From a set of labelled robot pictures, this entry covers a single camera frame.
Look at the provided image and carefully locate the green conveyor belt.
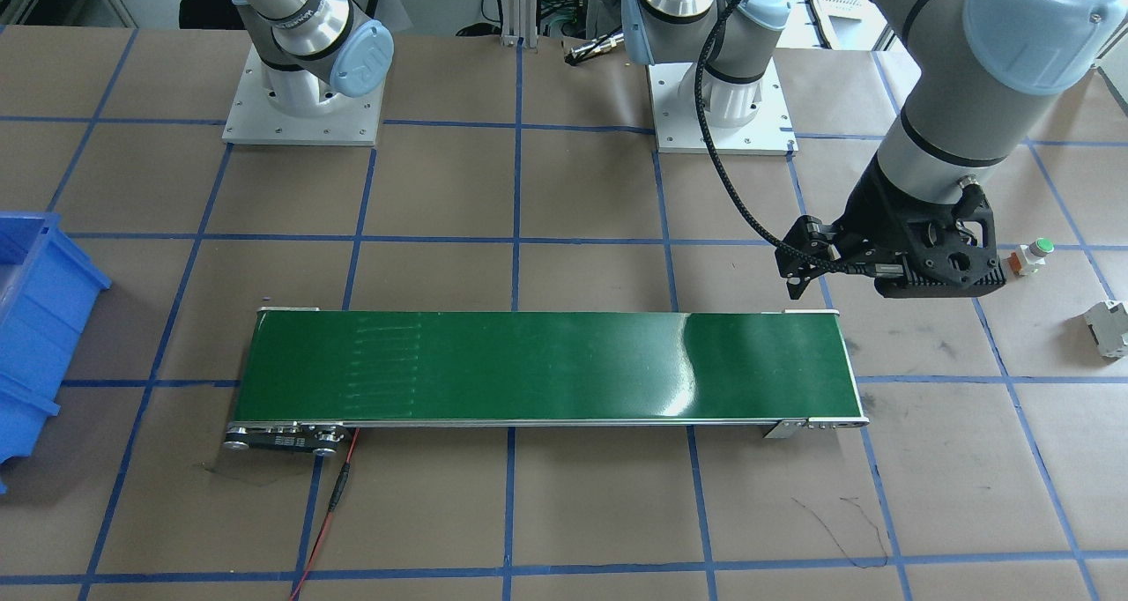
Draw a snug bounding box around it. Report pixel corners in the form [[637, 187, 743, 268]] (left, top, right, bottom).
[[223, 307, 869, 456]]

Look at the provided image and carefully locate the green push button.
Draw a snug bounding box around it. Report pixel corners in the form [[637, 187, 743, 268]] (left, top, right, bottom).
[[1006, 237, 1055, 277]]

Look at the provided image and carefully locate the blue plastic bin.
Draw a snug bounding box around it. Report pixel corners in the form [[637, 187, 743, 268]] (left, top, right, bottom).
[[1, 211, 112, 461]]

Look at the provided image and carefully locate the red black wire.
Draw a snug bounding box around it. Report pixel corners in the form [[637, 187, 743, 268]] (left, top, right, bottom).
[[291, 427, 362, 600]]

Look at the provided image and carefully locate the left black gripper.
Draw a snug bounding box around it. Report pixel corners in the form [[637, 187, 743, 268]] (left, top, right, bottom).
[[775, 159, 1006, 300]]

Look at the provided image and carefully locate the white red circuit breaker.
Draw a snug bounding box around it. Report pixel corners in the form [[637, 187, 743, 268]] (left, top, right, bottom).
[[1082, 300, 1127, 359]]

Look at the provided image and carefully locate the aluminium frame post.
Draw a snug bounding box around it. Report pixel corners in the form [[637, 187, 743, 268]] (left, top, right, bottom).
[[500, 0, 540, 50]]

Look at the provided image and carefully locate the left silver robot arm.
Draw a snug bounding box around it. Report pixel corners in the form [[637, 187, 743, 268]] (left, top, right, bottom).
[[620, 0, 1125, 300]]

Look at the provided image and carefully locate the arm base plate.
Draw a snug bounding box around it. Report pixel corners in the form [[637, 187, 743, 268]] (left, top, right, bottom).
[[221, 48, 384, 147], [646, 60, 797, 154]]

